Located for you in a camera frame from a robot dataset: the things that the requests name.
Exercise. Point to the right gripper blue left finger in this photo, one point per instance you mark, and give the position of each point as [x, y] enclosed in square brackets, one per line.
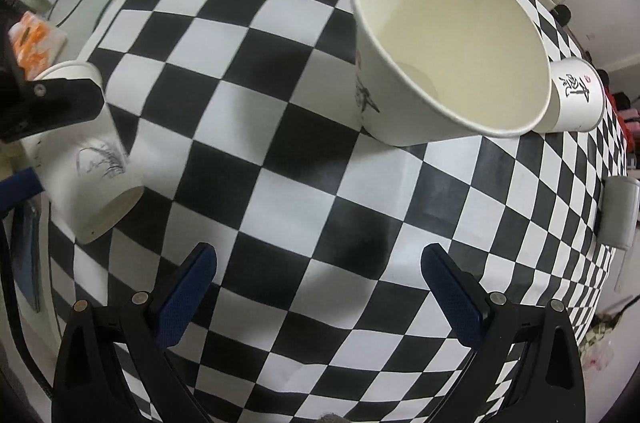
[183, 292]

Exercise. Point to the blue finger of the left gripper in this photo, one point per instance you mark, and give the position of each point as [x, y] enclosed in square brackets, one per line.
[19, 187]

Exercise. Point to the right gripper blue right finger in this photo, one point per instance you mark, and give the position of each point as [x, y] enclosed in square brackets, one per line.
[458, 295]

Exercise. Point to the small white paper cup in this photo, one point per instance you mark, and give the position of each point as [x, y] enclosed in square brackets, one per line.
[86, 174]

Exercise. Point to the grey cylindrical cup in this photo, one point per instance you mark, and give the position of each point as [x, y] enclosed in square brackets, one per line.
[619, 212]

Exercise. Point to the white paper cup with calligraphy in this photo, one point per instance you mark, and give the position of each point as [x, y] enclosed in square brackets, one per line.
[577, 99]

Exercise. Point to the white paper cup with drawing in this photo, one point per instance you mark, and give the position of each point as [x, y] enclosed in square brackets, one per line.
[430, 70]

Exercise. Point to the orange snack packet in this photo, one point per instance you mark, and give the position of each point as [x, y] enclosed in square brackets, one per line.
[36, 44]

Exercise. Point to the black white checkered tablecloth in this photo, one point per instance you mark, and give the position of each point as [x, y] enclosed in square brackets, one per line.
[242, 116]

